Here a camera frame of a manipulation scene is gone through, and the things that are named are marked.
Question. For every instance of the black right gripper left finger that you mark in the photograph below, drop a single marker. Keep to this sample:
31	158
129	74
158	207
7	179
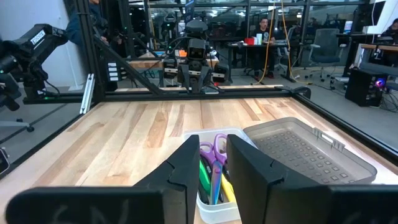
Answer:
177	193

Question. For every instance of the black hub with white labels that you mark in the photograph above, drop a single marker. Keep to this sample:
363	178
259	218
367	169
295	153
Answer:
113	71

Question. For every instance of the clear plastic supply box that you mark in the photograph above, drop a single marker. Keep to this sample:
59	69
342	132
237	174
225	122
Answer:
217	214

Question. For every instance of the white panel on black stand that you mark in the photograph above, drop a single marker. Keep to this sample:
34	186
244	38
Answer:
388	15

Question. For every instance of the black aluminium frame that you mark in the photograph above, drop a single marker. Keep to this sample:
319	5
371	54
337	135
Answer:
140	97

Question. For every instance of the wooden workbench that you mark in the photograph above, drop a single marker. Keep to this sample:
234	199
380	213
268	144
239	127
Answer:
146	64

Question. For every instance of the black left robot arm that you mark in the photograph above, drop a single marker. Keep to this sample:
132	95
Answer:
196	28

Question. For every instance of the black Trossen-labelled robot arm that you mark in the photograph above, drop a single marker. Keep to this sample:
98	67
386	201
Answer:
37	40

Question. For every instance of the green marker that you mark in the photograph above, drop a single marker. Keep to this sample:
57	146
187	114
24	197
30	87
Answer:
203	177

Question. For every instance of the silver aluminium rail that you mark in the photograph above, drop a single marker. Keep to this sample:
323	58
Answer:
87	93

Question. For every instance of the grey office chair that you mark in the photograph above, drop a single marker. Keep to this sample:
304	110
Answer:
325	43

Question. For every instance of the grey supply box lid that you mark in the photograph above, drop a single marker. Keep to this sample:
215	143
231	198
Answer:
295	149

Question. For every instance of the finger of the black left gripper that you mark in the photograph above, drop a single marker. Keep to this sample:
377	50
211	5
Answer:
206	77
186	77

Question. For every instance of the person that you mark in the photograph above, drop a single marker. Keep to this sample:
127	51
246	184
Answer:
77	28
263	31
392	29

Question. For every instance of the yellow highlighter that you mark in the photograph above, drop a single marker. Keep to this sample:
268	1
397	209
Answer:
228	189

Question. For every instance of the black computer tower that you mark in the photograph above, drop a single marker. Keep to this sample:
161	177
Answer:
360	88

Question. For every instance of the white container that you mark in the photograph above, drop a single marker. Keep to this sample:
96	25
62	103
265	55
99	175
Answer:
259	39

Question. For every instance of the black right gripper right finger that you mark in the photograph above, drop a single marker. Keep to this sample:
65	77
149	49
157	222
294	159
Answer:
264	193

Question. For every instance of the wooden desk with grey legs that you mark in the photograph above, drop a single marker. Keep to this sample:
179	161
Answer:
385	47

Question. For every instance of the black desk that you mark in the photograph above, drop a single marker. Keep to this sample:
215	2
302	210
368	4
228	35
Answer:
239	45

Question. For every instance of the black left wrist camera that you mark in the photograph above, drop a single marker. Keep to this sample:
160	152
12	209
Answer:
196	51

